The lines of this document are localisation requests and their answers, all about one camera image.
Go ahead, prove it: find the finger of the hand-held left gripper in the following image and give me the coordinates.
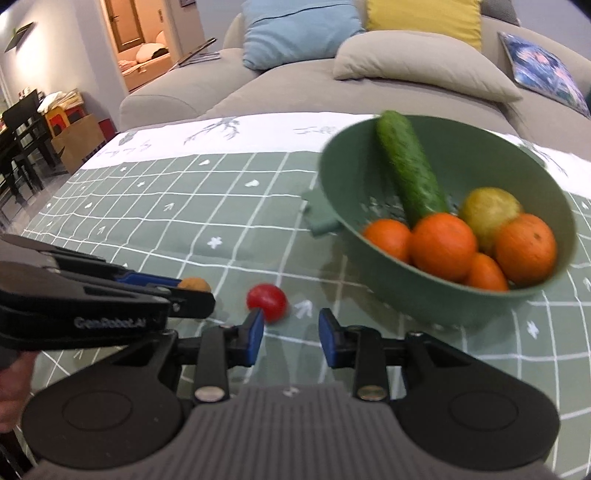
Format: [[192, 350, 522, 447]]
[[85, 281, 216, 320], [28, 242, 184, 289]]

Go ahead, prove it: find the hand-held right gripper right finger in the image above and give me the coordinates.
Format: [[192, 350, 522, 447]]
[[318, 308, 467, 401]]

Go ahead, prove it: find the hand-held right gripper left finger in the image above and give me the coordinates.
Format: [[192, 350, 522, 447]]
[[117, 308, 265, 402]]

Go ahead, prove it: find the small brown longan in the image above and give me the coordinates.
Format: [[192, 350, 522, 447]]
[[178, 277, 212, 294]]

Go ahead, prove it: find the small red tomato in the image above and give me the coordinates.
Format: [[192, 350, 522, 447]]
[[246, 283, 288, 324]]

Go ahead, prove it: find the orange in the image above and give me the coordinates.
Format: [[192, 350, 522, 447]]
[[464, 252, 509, 292], [494, 213, 558, 286], [362, 218, 413, 265], [410, 212, 478, 283]]

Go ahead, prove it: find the green colander bowl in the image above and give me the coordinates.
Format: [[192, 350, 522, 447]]
[[302, 113, 578, 324]]

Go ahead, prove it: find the green cucumber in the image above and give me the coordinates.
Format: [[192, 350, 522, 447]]
[[376, 110, 450, 227]]

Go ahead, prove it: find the yellow-green melon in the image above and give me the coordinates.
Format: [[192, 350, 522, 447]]
[[459, 187, 522, 254]]

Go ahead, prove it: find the person's left hand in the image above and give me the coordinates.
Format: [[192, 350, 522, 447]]
[[0, 353, 35, 433]]

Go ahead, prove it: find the green checked tablecloth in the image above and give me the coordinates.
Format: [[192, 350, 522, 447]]
[[21, 113, 591, 464]]

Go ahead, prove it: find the brown paper bag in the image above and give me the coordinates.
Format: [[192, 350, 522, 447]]
[[51, 113, 105, 172]]

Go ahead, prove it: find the yellow and red stool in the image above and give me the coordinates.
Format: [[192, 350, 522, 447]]
[[45, 107, 71, 137]]

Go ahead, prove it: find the black dining chair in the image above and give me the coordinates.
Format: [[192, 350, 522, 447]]
[[0, 90, 62, 199]]

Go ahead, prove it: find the stack of papers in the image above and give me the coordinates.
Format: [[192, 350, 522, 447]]
[[37, 91, 85, 112]]

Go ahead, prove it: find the bed with white bedding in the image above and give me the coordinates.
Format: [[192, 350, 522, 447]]
[[117, 30, 172, 78]]

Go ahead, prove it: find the beige fabric sofa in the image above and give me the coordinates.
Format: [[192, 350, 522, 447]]
[[119, 0, 591, 162]]

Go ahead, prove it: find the beige pillow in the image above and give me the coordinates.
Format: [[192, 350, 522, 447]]
[[332, 31, 523, 103]]

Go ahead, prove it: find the light blue pillow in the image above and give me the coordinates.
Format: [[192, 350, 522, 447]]
[[241, 0, 365, 71]]

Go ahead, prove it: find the yellow pillow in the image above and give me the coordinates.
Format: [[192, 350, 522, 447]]
[[366, 0, 482, 51]]

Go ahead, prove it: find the blue printed pillow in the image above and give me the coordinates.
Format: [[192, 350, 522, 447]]
[[498, 31, 591, 118]]

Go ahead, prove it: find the grey checked pillow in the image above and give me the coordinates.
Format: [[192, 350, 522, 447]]
[[480, 0, 520, 26]]

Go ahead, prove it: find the dark wall-mounted device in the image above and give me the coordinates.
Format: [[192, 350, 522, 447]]
[[4, 22, 35, 52]]

